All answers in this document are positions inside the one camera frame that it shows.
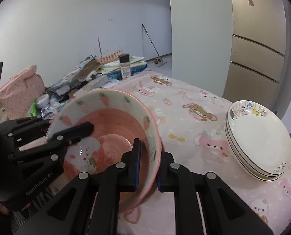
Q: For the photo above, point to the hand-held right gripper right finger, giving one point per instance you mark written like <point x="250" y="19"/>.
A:
<point x="159" y="182"/>

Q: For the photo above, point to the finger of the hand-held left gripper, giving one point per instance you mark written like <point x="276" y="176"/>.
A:
<point x="25" y="127"/>
<point x="79" y="131"/>

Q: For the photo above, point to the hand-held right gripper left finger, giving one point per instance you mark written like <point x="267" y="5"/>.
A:
<point x="137" y="166"/>

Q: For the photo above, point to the pink carrot print bowl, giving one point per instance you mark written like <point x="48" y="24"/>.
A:
<point x="111" y="122"/>

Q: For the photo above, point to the pink bag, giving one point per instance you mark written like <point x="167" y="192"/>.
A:
<point x="20" y="93"/>

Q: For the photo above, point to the grey striped clothing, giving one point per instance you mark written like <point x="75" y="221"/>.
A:
<point x="35" y="208"/>

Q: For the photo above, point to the pile of books and clutter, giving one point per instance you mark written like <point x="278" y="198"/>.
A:
<point x="86" y="78"/>

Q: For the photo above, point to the pink printed blanket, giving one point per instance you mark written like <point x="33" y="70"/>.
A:
<point x="194" y="137"/>

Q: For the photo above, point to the spice bottle with black cap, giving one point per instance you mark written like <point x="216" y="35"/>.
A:
<point x="125" y="67"/>

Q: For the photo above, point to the mop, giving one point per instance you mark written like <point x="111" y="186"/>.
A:
<point x="151" y="46"/>

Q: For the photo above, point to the beige refrigerator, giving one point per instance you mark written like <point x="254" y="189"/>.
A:
<point x="255" y="49"/>

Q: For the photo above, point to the pink fridge sticker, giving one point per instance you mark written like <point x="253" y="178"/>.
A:
<point x="251" y="2"/>

